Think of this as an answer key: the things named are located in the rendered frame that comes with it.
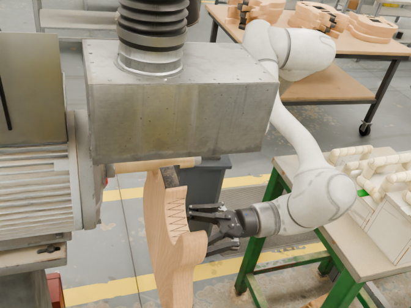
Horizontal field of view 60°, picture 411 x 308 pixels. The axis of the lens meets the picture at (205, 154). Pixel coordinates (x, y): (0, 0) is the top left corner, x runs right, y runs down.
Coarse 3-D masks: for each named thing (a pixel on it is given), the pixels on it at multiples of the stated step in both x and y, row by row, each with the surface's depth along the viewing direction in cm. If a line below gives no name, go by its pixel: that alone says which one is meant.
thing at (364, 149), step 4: (340, 148) 136; (344, 148) 136; (348, 148) 136; (352, 148) 137; (356, 148) 138; (360, 148) 138; (364, 148) 139; (368, 148) 140; (372, 148) 140; (332, 152) 135; (336, 152) 134; (340, 152) 134; (344, 152) 135; (348, 152) 136; (352, 152) 137; (356, 152) 137; (360, 152) 138; (364, 152) 139; (368, 152) 140; (340, 156) 136
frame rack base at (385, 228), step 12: (396, 192) 110; (384, 204) 110; (396, 204) 106; (408, 204) 107; (372, 216) 115; (384, 216) 111; (396, 216) 107; (408, 216) 103; (372, 228) 116; (384, 228) 111; (396, 228) 107; (408, 228) 103; (372, 240) 116; (384, 240) 112; (396, 240) 108; (408, 240) 104; (384, 252) 112; (396, 252) 108; (408, 252) 106; (396, 264) 108
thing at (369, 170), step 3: (366, 165) 120; (369, 165) 119; (366, 168) 120; (369, 168) 119; (372, 168) 119; (375, 168) 119; (363, 171) 121; (366, 171) 120; (369, 171) 120; (372, 171) 120; (363, 174) 121; (366, 174) 121; (369, 174) 120; (363, 177) 122; (366, 177) 121; (369, 177) 121; (357, 183) 125
